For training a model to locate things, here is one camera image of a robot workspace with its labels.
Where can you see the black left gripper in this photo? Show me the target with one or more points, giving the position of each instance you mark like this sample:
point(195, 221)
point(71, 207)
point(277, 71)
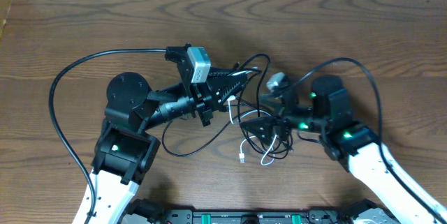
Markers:
point(216, 86)

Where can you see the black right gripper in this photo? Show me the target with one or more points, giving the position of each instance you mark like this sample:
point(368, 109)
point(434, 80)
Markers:
point(278, 118)

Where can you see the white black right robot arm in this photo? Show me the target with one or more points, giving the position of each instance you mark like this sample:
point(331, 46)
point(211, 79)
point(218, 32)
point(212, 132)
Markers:
point(350, 142)

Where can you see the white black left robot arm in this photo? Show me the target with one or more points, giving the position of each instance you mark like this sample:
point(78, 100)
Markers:
point(125, 151)

